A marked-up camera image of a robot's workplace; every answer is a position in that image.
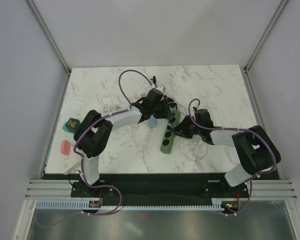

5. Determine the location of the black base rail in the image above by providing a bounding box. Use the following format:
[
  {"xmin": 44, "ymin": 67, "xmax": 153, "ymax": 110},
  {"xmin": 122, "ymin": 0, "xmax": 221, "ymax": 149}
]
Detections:
[{"xmin": 71, "ymin": 173, "xmax": 249, "ymax": 206}]

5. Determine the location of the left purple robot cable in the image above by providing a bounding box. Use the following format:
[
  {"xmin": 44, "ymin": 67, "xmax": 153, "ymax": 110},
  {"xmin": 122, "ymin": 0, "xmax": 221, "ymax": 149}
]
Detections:
[{"xmin": 73, "ymin": 69, "xmax": 163, "ymax": 187}]

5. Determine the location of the teal block with orange top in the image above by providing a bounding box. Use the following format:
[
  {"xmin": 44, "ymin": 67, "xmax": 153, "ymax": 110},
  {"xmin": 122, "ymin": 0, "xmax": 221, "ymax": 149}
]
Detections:
[{"xmin": 62, "ymin": 117, "xmax": 81, "ymax": 134}]

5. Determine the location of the white slotted cable duct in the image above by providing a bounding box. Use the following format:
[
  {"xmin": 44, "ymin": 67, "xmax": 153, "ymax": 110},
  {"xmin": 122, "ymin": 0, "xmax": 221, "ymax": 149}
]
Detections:
[{"xmin": 36, "ymin": 198, "xmax": 239, "ymax": 211}]

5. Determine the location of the white power strip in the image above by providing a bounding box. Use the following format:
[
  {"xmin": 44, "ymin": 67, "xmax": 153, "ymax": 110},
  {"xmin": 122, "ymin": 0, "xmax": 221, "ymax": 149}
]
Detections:
[{"xmin": 61, "ymin": 152, "xmax": 82, "ymax": 175}]

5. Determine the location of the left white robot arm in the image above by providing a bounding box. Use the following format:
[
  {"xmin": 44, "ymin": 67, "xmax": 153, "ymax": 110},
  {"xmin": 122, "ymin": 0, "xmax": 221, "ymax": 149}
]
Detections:
[{"xmin": 73, "ymin": 88, "xmax": 174, "ymax": 197}]

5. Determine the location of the pink charging cable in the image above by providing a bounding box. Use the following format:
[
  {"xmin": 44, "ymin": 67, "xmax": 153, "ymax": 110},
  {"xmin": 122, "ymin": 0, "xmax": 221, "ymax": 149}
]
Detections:
[{"xmin": 174, "ymin": 129, "xmax": 211, "ymax": 162}]

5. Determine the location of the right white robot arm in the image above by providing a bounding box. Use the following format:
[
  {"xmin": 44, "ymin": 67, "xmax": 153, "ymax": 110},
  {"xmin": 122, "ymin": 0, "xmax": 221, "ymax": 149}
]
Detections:
[{"xmin": 172, "ymin": 108, "xmax": 281, "ymax": 197}]

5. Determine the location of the blue USB charger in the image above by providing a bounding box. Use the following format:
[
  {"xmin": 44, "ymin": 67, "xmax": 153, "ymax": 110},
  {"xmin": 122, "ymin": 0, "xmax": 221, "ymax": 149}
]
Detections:
[{"xmin": 147, "ymin": 116, "xmax": 158, "ymax": 129}]

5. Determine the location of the pink plug adapter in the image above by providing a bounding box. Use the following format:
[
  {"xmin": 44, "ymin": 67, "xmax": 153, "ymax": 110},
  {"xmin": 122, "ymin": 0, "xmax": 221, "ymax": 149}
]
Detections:
[{"xmin": 60, "ymin": 140, "xmax": 72, "ymax": 156}]

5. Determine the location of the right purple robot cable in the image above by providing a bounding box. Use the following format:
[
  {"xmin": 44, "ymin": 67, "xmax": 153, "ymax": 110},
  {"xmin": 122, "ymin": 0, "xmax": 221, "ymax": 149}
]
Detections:
[{"xmin": 187, "ymin": 98, "xmax": 278, "ymax": 181}]

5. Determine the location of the green power strip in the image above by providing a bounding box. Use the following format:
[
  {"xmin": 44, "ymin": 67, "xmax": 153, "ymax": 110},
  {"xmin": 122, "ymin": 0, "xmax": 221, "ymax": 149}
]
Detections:
[{"xmin": 160, "ymin": 109, "xmax": 181, "ymax": 155}]

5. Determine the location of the white coiled cable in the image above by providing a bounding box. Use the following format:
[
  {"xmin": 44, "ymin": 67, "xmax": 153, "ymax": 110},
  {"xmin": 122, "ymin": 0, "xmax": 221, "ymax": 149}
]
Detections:
[{"xmin": 102, "ymin": 105, "xmax": 121, "ymax": 113}]

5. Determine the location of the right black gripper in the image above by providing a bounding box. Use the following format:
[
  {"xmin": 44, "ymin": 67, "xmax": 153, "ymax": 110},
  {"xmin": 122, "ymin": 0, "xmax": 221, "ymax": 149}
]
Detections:
[{"xmin": 171, "ymin": 115, "xmax": 203, "ymax": 139}]

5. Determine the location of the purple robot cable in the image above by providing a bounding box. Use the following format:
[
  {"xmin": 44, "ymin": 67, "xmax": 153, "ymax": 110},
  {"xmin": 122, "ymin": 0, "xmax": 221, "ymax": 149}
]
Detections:
[
  {"xmin": 187, "ymin": 98, "xmax": 278, "ymax": 181},
  {"xmin": 73, "ymin": 69, "xmax": 163, "ymax": 187}
]

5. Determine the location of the black power cord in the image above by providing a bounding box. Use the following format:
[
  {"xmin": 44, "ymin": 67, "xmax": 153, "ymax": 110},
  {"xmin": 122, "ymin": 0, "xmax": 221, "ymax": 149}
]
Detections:
[{"xmin": 149, "ymin": 76, "xmax": 178, "ymax": 111}]

